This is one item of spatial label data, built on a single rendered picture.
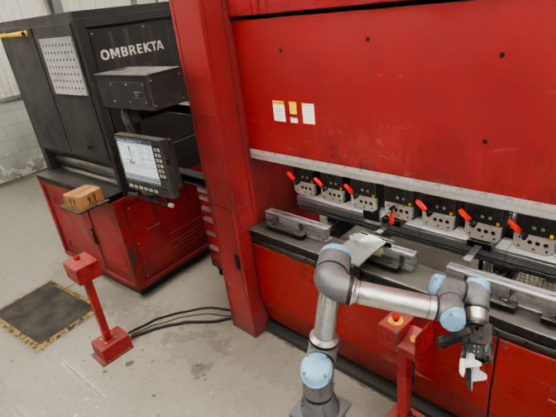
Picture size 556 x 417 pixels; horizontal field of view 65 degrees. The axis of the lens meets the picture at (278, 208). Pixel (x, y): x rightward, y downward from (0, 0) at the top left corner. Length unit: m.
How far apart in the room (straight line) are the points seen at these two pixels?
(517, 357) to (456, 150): 0.94
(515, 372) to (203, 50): 2.19
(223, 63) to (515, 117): 1.52
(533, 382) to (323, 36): 1.81
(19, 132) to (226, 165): 6.07
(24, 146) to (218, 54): 6.21
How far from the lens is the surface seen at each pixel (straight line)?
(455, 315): 1.45
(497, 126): 1.92
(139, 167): 2.77
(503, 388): 2.42
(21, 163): 8.46
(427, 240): 2.60
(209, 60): 2.53
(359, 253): 2.30
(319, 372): 1.69
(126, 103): 2.69
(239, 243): 2.88
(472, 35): 1.89
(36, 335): 4.13
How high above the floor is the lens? 2.23
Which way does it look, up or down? 26 degrees down
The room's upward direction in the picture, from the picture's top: 7 degrees counter-clockwise
